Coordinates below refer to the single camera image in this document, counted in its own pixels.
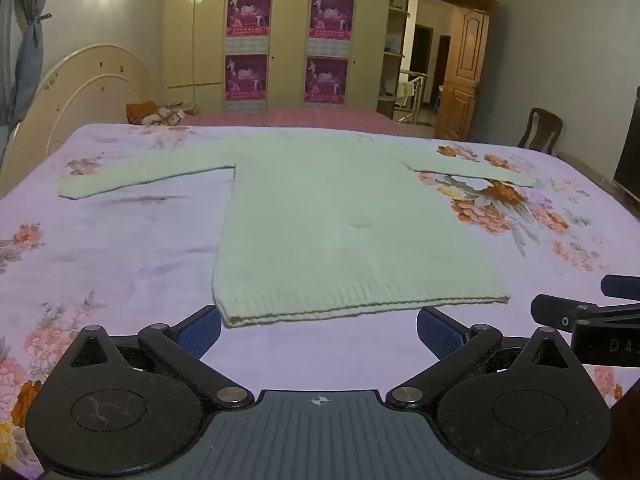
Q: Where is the wooden door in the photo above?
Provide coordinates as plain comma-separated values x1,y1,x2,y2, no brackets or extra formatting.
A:
434,7,493,142

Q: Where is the cream arched headboard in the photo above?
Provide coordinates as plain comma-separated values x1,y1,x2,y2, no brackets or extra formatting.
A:
2,44,156,161

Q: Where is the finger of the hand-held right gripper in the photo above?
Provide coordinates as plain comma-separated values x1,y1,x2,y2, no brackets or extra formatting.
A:
600,274,640,302
530,293,640,335

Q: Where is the black television screen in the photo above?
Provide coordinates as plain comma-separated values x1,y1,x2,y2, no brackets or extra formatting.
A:
612,85,640,201

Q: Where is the pink checked bedsheet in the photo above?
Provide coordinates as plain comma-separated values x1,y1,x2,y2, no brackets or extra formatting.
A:
185,107,436,138

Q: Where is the grey tied curtain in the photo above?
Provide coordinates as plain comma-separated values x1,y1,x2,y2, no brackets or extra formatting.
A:
0,0,53,126

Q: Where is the orange pillow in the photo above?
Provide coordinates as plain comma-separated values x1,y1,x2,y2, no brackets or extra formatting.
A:
126,101,158,124

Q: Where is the pale green knitted sweater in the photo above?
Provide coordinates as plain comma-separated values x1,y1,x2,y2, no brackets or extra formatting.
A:
59,129,538,328

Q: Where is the cream wardrobe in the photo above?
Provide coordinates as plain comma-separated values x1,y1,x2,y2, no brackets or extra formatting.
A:
165,0,393,116

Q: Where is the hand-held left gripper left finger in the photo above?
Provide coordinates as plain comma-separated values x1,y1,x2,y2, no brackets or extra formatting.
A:
67,304,256,412

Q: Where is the magenta wall poster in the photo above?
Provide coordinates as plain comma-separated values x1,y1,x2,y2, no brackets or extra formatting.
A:
223,55,268,115
227,0,272,56
310,0,355,58
305,56,349,110

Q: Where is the open shelf unit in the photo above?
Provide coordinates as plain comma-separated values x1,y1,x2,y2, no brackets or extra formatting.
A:
377,0,412,121

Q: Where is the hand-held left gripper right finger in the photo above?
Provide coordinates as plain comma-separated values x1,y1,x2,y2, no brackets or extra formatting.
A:
385,305,577,409

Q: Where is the purple floral bedsheet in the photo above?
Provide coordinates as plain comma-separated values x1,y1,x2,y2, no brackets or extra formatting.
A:
0,122,640,480

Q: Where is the metal stair railing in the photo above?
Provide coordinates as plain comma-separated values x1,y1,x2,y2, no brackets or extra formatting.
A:
397,72,429,123

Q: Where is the dark wooden chair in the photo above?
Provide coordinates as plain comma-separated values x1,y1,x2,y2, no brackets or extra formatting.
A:
517,107,564,156

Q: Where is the white patterned cloth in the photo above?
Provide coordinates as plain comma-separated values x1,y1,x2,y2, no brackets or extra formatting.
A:
142,105,188,126

